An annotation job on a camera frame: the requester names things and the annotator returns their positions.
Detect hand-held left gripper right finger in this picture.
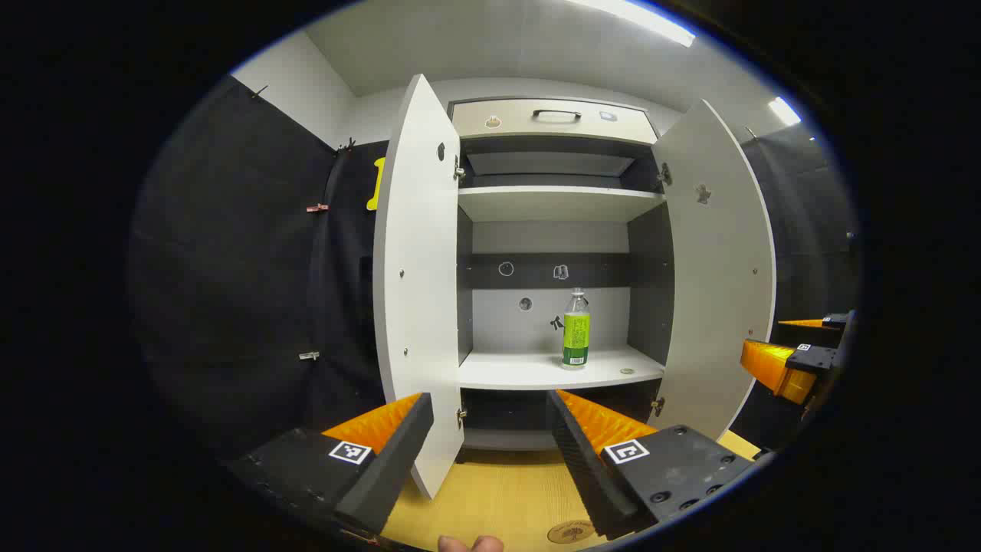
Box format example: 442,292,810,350
546,389,760,540

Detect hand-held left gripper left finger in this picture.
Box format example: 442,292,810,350
222,393,435,537

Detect round wooden coaster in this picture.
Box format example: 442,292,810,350
547,520,597,545

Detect white cabinet door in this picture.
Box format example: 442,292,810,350
373,74,465,501
650,100,776,442

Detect green label plastic bottle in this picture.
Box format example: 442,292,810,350
562,288,591,370

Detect black backdrop cloth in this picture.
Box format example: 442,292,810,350
126,77,859,461

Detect long ceiling light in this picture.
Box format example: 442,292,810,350
567,0,696,48

